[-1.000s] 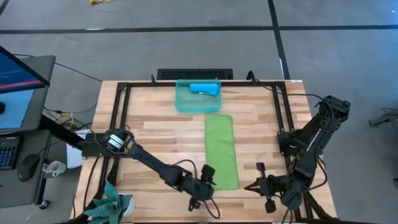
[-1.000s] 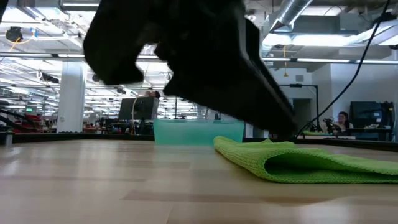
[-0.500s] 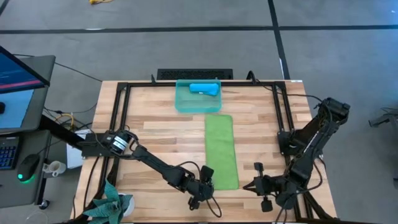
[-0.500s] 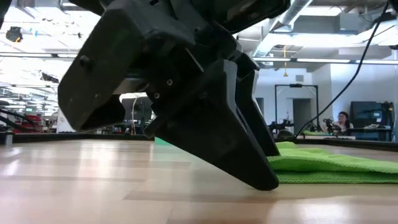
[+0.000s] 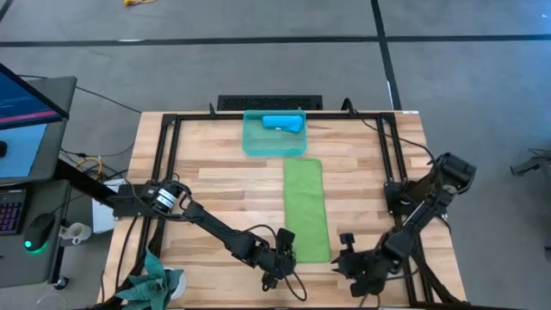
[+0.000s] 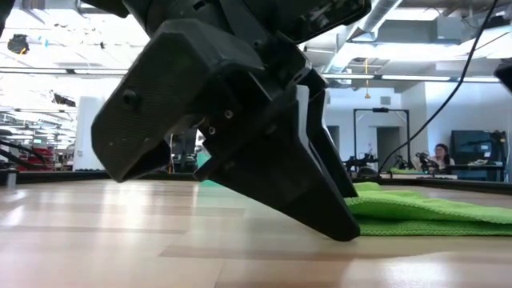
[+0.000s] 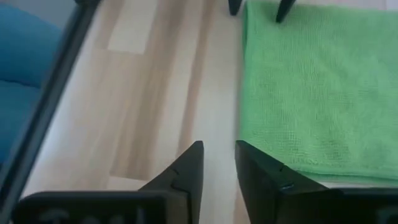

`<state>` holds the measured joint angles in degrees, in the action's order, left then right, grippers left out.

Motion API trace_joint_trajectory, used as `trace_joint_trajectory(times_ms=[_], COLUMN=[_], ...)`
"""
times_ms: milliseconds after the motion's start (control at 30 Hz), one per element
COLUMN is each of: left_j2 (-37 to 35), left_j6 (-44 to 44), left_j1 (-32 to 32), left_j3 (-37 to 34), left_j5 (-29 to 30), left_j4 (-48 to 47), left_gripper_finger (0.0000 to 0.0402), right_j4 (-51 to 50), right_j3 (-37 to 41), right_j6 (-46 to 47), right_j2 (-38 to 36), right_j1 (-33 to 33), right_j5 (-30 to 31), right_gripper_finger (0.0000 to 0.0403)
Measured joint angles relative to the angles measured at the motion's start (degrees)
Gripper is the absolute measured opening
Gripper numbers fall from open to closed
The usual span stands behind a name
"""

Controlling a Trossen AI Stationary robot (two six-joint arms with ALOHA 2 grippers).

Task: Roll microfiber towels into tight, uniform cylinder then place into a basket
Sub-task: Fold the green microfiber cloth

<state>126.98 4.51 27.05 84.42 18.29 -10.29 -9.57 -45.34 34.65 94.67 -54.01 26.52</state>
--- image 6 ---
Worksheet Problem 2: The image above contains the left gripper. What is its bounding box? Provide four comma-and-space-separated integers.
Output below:
90, 0, 311, 184

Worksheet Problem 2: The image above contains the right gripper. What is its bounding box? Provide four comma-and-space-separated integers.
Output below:
494, 58, 512, 95

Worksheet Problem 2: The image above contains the green microfiber towel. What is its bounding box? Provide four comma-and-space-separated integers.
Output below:
344, 182, 512, 237

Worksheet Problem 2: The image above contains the teal translucent plastic basket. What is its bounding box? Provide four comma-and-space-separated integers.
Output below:
194, 150, 225, 189

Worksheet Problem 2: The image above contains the black background monitor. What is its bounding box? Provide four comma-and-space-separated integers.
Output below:
170, 127, 200, 174

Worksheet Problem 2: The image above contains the black equipment cart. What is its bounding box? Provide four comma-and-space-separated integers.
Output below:
449, 129, 509, 181

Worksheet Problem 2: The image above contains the person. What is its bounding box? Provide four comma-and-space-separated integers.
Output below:
427, 142, 457, 171

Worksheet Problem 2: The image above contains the white pillar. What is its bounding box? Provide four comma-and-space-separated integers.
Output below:
72, 95, 107, 172

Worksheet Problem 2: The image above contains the red background furniture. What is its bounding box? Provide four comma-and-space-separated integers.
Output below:
15, 146, 56, 172

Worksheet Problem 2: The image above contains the black ceiling-mounted device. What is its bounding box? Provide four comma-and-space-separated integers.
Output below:
6, 33, 31, 56

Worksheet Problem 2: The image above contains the black slanted bar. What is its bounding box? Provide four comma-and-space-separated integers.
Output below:
0, 138, 50, 166

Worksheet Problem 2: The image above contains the yellow hanging cord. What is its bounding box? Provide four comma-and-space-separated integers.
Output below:
362, 58, 372, 100

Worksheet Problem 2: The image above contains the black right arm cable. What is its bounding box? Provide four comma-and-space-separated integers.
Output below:
377, 0, 502, 176

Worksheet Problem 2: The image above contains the ceiling light rail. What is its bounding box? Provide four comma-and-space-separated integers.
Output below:
0, 66, 501, 83

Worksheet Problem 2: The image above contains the silver ventilation duct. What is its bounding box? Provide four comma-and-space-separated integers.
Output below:
319, 0, 404, 75

